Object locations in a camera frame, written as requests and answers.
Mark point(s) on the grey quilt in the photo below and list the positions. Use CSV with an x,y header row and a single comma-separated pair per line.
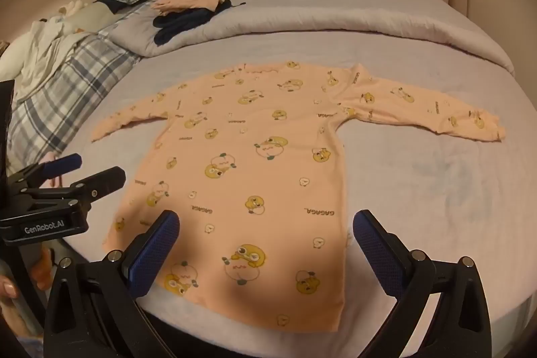
x,y
335,10

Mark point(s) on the grey plaid pillow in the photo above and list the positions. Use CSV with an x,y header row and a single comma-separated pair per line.
x,y
75,77

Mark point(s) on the beige pillow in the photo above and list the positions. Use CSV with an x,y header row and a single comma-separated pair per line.
x,y
90,17

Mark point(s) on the person's left hand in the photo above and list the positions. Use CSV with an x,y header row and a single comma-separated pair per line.
x,y
8,287

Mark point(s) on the peach cartoon print shirt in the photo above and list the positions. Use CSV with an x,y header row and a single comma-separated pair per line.
x,y
260,173

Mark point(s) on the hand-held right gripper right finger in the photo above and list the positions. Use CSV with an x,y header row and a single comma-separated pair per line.
x,y
376,253

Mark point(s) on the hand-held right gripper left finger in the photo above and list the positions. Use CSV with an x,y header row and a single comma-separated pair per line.
x,y
156,253

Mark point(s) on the white crumpled cloth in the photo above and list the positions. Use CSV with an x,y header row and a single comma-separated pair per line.
x,y
42,43

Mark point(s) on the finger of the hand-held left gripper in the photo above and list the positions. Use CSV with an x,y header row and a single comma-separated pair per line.
x,y
67,163
105,177

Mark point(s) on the navy blue garment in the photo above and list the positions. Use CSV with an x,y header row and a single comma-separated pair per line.
x,y
180,24

